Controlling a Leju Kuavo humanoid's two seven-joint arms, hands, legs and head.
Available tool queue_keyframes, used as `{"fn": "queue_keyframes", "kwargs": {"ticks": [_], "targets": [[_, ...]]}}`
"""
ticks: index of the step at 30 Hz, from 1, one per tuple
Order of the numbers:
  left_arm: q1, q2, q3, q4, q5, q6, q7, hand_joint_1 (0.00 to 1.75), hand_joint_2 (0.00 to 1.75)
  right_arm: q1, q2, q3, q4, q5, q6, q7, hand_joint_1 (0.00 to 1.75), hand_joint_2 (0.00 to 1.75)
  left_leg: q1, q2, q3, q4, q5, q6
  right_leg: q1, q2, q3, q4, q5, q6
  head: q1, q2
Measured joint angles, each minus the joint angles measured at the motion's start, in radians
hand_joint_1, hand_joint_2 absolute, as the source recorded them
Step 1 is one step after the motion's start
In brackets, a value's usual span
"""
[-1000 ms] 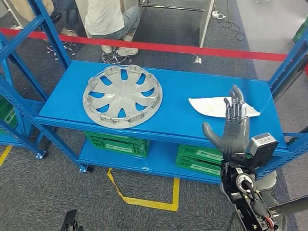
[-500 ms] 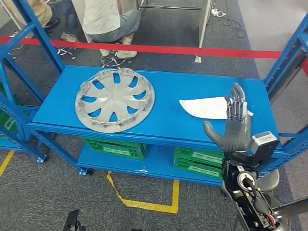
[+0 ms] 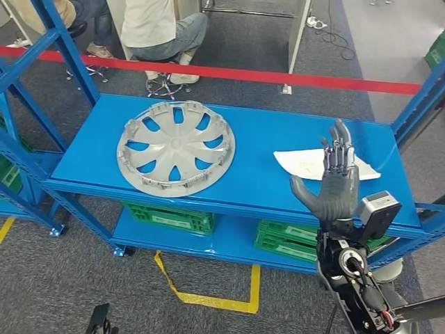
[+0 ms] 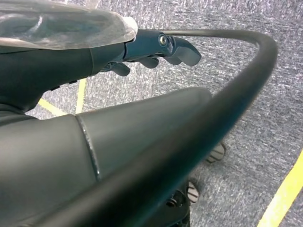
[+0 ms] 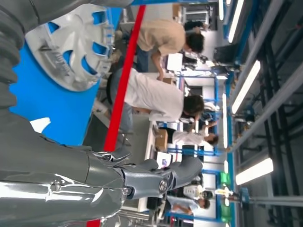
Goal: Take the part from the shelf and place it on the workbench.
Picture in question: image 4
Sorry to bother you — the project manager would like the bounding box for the clear plastic cover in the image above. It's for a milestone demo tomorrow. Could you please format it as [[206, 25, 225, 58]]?
[[0, 0, 138, 51]]

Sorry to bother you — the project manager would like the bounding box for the thick black cable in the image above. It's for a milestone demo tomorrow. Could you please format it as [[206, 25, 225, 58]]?
[[40, 28, 279, 227]]

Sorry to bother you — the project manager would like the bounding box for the yellow floor tape line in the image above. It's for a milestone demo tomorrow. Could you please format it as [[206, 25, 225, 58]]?
[[37, 78, 87, 117]]

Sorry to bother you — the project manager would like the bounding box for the ribbed grey robot foot pad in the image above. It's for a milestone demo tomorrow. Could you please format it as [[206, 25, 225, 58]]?
[[186, 181, 199, 205], [205, 142, 226, 164]]

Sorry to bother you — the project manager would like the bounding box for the black robot leg joint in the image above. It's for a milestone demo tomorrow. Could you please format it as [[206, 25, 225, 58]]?
[[144, 184, 191, 227]]

